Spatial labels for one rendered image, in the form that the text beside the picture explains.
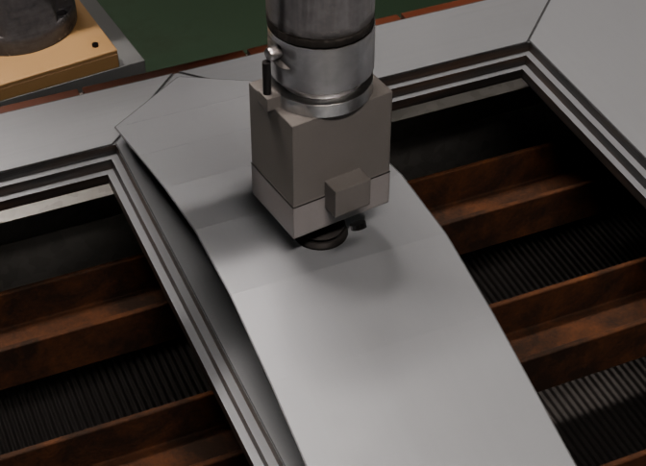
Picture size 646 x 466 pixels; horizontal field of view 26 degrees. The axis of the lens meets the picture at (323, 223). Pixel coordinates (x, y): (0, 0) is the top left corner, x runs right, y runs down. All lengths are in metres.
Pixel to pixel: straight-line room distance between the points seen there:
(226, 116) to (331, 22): 0.38
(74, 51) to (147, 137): 0.47
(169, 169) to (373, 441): 0.34
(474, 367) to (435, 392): 0.04
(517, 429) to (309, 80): 0.29
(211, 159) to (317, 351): 0.26
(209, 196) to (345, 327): 0.19
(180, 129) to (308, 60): 0.35
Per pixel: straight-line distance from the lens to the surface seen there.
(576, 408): 1.50
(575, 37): 1.49
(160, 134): 1.28
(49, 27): 1.73
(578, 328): 1.39
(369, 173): 1.04
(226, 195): 1.14
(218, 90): 1.36
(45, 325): 1.40
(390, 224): 1.10
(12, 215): 1.53
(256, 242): 1.08
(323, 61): 0.95
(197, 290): 1.17
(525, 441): 1.01
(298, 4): 0.93
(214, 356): 1.13
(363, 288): 1.05
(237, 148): 1.22
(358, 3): 0.94
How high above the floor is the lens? 1.64
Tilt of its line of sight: 40 degrees down
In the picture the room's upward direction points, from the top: straight up
